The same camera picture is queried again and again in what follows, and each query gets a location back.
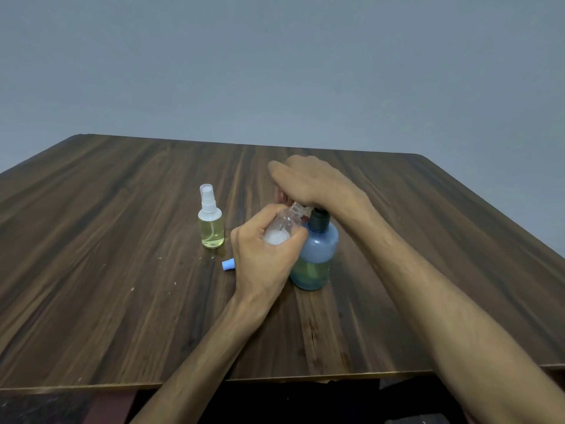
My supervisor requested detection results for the person's left hand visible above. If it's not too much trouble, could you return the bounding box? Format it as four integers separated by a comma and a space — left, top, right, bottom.
230, 203, 310, 312

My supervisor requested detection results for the person's right hand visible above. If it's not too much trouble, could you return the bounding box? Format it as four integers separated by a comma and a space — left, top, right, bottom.
267, 154, 376, 217

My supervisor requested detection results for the blue-capped small spray bottle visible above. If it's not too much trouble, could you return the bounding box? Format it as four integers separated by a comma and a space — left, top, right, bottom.
262, 201, 311, 247

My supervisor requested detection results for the blue green pump bottle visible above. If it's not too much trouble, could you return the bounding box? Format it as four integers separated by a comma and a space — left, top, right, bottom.
289, 208, 340, 292

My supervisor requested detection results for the clear small bottle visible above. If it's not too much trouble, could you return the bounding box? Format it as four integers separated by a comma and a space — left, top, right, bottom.
197, 207, 225, 250

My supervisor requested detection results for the white spray cap with tube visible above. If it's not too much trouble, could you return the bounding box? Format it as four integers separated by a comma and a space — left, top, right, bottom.
199, 184, 217, 213

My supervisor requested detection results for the person's right forearm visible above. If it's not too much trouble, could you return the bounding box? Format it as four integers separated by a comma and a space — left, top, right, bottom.
344, 196, 565, 424

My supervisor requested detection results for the person's left forearm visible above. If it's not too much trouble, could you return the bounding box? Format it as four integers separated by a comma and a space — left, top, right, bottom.
130, 295, 270, 424

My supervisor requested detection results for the maroon table leg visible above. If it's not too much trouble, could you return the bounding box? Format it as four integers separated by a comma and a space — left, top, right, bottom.
82, 392, 135, 424

